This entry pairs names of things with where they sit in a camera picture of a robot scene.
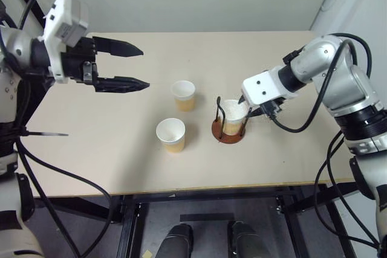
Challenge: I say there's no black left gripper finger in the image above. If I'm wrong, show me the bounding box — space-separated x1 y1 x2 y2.
92 36 144 58
93 76 151 94

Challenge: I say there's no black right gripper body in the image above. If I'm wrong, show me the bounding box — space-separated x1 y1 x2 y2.
259 97 286 119

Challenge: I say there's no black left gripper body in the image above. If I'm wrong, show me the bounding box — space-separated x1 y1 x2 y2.
61 36 99 86

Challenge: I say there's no white paper cup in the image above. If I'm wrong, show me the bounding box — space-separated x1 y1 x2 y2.
170 80 197 112
155 118 186 153
223 98 250 136

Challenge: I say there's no black zip tie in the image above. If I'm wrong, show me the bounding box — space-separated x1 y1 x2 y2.
18 130 70 138

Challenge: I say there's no black floor tape strip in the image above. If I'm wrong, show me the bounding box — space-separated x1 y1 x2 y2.
179 213 235 223

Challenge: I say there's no dark rounded robot foot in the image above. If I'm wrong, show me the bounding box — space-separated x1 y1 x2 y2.
155 223 195 258
227 221 264 258

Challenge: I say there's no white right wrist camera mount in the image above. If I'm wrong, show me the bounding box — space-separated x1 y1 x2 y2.
241 69 299 108

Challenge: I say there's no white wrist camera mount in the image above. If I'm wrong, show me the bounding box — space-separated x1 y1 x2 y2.
37 0 90 85
241 69 299 108

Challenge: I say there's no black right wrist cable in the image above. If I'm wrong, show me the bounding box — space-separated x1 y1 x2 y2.
270 32 373 134

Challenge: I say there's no wire cup holder brown base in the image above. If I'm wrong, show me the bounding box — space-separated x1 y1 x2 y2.
211 95 252 145

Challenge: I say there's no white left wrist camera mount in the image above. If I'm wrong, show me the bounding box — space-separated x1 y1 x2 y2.
37 0 90 85

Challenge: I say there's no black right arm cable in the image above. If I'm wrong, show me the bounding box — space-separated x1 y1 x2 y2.
313 131 387 249

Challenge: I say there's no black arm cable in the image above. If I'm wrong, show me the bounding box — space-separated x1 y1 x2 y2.
313 131 387 249
15 135 114 258

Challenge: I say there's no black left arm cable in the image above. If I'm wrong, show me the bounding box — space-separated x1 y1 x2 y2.
15 135 114 258

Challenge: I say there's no black metal table frame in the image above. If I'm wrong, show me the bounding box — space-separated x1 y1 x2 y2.
32 182 358 258

